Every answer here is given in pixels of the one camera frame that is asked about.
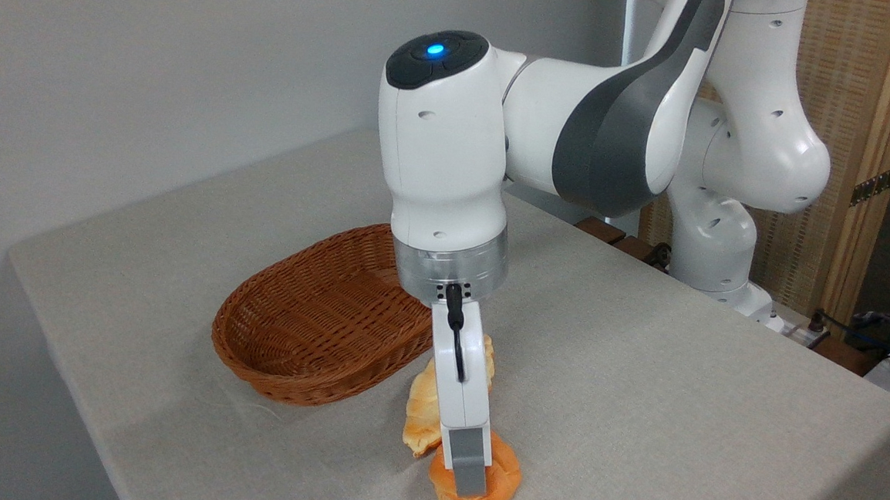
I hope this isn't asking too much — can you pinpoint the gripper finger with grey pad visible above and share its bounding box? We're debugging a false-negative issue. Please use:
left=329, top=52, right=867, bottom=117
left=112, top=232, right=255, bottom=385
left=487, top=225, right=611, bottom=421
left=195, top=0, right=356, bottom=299
left=438, top=424, right=494, bottom=499

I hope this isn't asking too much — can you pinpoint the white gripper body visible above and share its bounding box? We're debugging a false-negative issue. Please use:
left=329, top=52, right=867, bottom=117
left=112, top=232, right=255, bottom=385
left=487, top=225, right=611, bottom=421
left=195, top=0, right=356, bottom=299
left=424, top=297, right=501, bottom=436

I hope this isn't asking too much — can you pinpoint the round orange bread roll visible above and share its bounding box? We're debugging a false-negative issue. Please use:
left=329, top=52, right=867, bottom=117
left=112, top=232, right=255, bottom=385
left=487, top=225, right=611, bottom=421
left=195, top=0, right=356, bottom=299
left=427, top=427, right=525, bottom=500

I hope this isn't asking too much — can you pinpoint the long pale braided bread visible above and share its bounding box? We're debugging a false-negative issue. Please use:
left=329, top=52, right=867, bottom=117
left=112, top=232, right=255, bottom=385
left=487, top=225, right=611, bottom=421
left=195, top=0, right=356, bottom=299
left=402, top=329, right=497, bottom=462

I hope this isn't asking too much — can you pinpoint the brown oval wicker basket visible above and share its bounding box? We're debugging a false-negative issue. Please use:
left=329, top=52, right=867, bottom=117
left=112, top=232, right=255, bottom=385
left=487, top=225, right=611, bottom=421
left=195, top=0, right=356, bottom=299
left=208, top=213, right=441, bottom=414

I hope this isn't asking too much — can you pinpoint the dark brown wooden board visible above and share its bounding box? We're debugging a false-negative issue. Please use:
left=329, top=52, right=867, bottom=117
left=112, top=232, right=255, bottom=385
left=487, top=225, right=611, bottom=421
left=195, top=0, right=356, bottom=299
left=572, top=216, right=673, bottom=274
left=808, top=333, right=885, bottom=379

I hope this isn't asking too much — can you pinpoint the white power strip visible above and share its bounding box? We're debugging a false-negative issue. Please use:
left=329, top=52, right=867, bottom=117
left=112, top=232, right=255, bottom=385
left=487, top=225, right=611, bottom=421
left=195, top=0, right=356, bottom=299
left=762, top=314, right=829, bottom=351

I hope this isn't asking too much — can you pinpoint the brass screen hinge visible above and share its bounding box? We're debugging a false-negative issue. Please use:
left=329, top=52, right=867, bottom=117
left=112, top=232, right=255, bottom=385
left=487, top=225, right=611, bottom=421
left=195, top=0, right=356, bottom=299
left=849, top=163, right=890, bottom=210

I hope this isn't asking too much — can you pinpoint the wooden woven folding screen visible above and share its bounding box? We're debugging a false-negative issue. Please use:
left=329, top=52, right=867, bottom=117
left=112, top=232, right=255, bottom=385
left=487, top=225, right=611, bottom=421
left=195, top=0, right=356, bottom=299
left=632, top=0, right=890, bottom=332

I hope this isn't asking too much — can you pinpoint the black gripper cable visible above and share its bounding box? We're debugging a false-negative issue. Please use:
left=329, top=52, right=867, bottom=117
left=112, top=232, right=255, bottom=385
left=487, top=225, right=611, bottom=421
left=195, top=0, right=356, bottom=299
left=440, top=282, right=472, bottom=383

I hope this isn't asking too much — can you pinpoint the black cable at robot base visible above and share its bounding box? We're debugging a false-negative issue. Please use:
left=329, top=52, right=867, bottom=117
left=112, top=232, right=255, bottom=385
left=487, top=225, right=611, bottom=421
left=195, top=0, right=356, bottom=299
left=642, top=241, right=673, bottom=270

